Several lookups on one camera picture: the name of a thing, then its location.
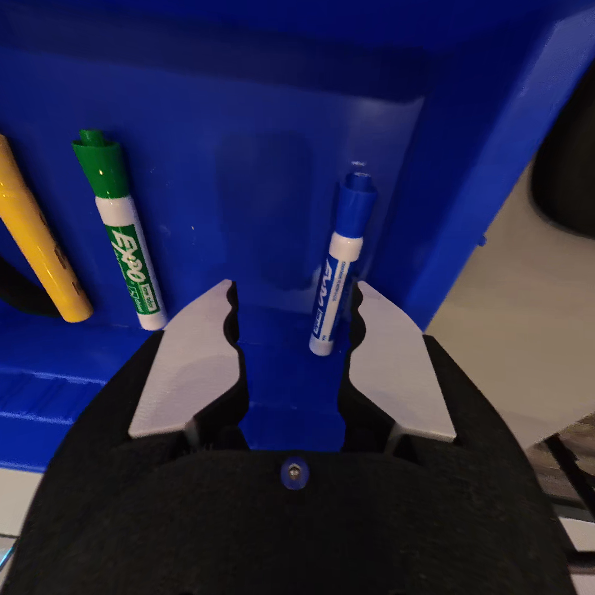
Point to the blue capped marker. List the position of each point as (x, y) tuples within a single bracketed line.
[(341, 260)]

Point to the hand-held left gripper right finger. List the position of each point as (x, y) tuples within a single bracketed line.
[(404, 372)]

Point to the green marker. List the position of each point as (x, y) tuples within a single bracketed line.
[(125, 241)]

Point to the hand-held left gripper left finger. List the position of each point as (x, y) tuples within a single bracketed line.
[(186, 372)]

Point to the blue plastic bin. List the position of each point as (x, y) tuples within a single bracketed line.
[(255, 139)]

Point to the black textured pad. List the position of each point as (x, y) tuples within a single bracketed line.
[(567, 176)]

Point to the yellow highlighter marker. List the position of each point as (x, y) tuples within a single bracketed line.
[(37, 241)]

